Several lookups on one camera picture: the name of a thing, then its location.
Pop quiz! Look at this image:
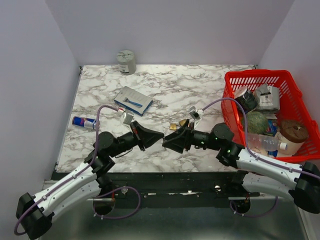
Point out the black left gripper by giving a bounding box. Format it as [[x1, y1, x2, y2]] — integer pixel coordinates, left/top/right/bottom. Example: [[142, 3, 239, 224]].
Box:
[[108, 121, 165, 159]]

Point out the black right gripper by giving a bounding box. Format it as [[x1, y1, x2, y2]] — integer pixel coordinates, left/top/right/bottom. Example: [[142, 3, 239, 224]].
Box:
[[162, 118, 221, 154]]

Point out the large brass padlock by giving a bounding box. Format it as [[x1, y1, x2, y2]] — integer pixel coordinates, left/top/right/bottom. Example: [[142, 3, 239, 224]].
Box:
[[178, 118, 190, 127]]

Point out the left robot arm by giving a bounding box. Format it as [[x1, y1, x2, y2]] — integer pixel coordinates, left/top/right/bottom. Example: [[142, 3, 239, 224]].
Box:
[[14, 121, 164, 240]]

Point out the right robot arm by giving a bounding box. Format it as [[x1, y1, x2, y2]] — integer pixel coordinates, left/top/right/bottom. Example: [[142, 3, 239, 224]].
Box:
[[162, 123, 320, 214]]

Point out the small brass padlock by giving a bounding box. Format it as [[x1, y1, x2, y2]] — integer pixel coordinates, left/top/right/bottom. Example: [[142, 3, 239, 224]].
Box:
[[169, 123, 180, 131]]

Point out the blue razor package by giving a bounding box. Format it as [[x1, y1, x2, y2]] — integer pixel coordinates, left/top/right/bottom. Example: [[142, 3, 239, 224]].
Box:
[[114, 86, 153, 116]]

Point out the red bull can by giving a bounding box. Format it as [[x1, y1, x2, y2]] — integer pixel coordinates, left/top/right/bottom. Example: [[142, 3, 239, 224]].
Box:
[[71, 116, 100, 130]]

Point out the grey cylindrical canister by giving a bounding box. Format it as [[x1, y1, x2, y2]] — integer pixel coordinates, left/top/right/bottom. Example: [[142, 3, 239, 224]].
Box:
[[116, 49, 137, 75]]

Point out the green round melon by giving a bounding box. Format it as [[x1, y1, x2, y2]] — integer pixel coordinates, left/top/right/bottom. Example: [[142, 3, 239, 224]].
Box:
[[241, 111, 268, 135]]

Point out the clear plastic water bottle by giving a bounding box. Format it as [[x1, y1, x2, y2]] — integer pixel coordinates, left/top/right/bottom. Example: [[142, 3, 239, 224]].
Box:
[[246, 133, 288, 152]]

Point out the blue snack packet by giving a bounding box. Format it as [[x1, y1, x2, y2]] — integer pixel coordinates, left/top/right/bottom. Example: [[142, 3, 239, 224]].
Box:
[[265, 119, 278, 137]]

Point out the grey white pouch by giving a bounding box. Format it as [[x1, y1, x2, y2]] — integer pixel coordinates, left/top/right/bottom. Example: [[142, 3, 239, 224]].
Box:
[[254, 83, 281, 113]]

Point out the red plastic basket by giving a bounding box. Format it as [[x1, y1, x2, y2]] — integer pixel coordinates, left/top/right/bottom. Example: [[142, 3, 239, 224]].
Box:
[[222, 69, 320, 164]]

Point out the brown lid white jar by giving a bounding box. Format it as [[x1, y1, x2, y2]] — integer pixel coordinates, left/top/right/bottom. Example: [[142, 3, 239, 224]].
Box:
[[274, 119, 309, 156]]

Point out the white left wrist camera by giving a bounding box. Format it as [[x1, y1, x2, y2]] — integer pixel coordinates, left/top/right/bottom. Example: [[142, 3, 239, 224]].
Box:
[[121, 111, 134, 126]]

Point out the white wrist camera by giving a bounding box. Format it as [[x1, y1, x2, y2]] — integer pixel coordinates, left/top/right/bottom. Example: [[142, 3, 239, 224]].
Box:
[[188, 106, 204, 129], [121, 111, 134, 126]]

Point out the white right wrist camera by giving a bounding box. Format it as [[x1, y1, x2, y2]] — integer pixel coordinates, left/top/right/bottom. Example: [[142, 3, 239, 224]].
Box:
[[188, 106, 204, 129]]

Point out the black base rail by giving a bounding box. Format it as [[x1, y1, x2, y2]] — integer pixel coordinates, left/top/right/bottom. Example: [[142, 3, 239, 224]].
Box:
[[98, 171, 260, 213]]

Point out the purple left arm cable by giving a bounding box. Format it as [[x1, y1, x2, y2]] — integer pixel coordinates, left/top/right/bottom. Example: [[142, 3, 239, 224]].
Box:
[[13, 105, 142, 236]]

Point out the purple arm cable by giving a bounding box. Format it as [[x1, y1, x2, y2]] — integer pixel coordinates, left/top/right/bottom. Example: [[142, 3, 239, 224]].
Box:
[[13, 105, 142, 236], [201, 97, 311, 218]]

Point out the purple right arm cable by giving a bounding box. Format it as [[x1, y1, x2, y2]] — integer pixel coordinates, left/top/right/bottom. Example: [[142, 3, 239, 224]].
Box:
[[201, 97, 311, 218]]

